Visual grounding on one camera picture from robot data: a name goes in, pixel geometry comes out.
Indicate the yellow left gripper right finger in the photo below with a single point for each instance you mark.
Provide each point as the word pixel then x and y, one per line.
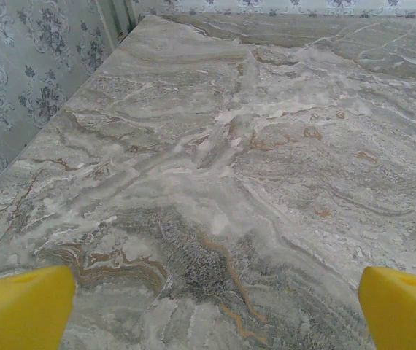
pixel 405 313

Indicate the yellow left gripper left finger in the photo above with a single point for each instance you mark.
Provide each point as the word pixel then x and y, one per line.
pixel 18 313

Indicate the aluminium corner post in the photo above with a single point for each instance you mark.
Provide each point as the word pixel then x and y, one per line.
pixel 118 18

